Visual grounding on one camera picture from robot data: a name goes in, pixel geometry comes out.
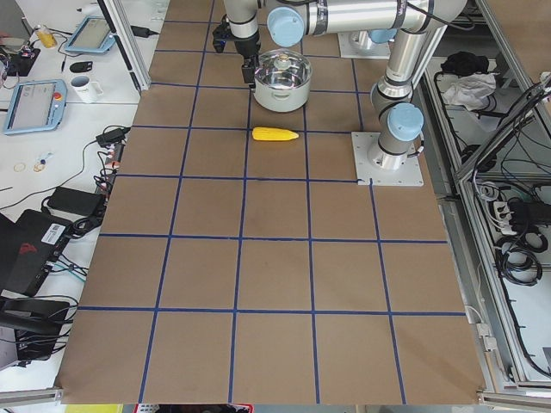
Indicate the black power brick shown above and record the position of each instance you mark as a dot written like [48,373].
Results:
[75,201]

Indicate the near blue teach pendant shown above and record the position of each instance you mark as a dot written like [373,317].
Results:
[36,106]

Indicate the black laptop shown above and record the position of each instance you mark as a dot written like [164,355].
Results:
[29,247]

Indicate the aluminium frame post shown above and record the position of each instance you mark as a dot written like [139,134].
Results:
[116,17]

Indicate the black computer mouse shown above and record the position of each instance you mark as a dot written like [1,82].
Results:
[81,67]

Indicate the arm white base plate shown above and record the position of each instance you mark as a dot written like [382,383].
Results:
[375,167]
[350,52]

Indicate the far blue teach pendant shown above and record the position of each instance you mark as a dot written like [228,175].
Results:
[93,35]

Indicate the blue teach pendant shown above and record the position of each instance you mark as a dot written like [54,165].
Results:
[93,35]
[36,106]

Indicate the black cloth bundle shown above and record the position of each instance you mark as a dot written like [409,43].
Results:
[464,64]

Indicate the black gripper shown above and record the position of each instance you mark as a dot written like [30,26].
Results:
[248,51]

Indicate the white power strip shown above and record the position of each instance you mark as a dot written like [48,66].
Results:
[503,216]

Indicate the yellow corn cob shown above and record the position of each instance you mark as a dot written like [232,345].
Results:
[272,134]

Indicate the glass pot lid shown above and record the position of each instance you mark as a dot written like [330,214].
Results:
[283,69]

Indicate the white crumpled cloth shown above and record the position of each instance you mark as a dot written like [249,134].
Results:
[472,92]

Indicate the yellow bottle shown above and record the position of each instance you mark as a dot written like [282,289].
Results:
[45,36]

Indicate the white mug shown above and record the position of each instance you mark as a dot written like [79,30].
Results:
[87,90]

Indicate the black power adapter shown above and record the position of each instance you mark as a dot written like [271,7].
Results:
[112,137]

